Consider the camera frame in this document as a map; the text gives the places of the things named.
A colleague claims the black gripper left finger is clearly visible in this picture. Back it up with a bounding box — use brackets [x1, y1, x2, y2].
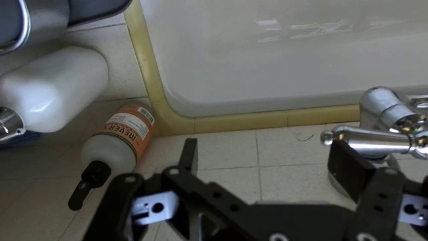
[83, 138, 251, 241]

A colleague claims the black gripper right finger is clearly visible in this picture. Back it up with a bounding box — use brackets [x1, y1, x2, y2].
[328, 142, 428, 241]

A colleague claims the chrome wall faucet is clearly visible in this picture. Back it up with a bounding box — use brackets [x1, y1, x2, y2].
[320, 86, 428, 199]

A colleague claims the white sink basin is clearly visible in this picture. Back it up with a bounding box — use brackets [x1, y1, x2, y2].
[141, 0, 428, 118]

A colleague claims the clear bottle orange label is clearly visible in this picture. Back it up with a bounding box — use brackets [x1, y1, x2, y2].
[69, 102, 157, 211]

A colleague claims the white soap dispenser bottle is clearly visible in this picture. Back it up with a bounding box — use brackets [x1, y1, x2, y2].
[0, 47, 109, 141]

